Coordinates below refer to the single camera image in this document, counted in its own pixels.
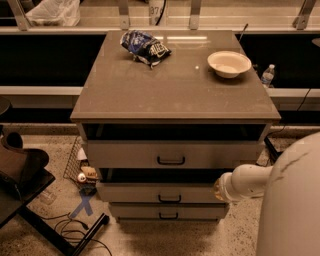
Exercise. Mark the wire basket with items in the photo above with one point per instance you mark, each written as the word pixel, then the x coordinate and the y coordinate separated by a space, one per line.
pixel 73 168

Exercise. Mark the brown chair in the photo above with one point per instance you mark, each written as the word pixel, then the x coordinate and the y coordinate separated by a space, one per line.
pixel 19 165

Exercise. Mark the white plastic bag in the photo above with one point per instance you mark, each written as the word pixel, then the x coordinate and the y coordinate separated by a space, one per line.
pixel 55 13

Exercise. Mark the grey drawer cabinet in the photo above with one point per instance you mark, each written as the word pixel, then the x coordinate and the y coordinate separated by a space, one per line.
pixel 181 99

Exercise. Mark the grey drawer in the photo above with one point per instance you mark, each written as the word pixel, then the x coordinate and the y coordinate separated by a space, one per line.
pixel 159 185
pixel 171 154
pixel 158 211

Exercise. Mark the blue chip bag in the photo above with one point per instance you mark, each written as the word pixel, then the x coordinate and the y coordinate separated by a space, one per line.
pixel 144 47

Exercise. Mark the clear water bottle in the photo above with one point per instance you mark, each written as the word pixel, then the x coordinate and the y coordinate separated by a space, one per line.
pixel 268 76

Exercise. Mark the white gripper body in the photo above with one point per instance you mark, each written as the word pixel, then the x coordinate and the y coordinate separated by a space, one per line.
pixel 225 190

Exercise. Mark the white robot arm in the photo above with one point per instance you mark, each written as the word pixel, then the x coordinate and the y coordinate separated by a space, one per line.
pixel 290 188

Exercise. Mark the black stand leg right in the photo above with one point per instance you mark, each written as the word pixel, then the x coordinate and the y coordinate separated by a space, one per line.
pixel 273 153

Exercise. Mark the white bowl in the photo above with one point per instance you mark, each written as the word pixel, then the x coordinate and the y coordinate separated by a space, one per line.
pixel 229 64

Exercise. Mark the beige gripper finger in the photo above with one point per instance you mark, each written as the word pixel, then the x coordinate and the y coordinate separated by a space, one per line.
pixel 216 189

